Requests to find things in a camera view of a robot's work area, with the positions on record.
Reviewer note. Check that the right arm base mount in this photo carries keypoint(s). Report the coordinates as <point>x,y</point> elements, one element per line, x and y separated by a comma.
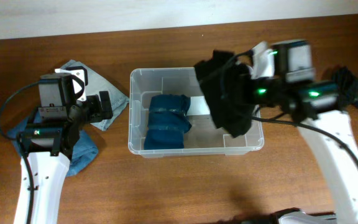
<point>292,216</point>

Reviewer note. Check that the teal garment with tape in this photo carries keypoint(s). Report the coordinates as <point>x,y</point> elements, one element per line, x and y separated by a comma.
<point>167,122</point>

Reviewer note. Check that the clear plastic storage bin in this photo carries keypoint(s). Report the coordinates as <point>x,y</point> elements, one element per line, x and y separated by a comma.
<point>191,134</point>

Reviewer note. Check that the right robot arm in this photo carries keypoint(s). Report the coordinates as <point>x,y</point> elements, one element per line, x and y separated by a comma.
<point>284,76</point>

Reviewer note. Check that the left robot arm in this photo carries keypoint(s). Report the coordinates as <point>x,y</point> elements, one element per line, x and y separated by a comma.
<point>47,141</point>

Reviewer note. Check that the white label in bin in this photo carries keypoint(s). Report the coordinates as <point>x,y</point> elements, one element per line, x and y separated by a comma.
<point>198,106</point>

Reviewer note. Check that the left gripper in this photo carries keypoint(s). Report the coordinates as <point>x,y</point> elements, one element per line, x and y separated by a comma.
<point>99,112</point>

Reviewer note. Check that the light blue folded jeans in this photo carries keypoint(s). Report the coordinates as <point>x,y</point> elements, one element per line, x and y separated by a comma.
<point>96,84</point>

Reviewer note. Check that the dark blue folded jeans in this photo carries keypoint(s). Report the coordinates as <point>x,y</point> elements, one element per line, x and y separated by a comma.
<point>84,151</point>

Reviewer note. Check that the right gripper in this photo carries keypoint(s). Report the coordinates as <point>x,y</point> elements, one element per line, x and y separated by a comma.
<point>252,99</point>

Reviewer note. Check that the black garment with tape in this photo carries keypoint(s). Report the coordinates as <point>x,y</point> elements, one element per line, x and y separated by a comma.
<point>222,80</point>

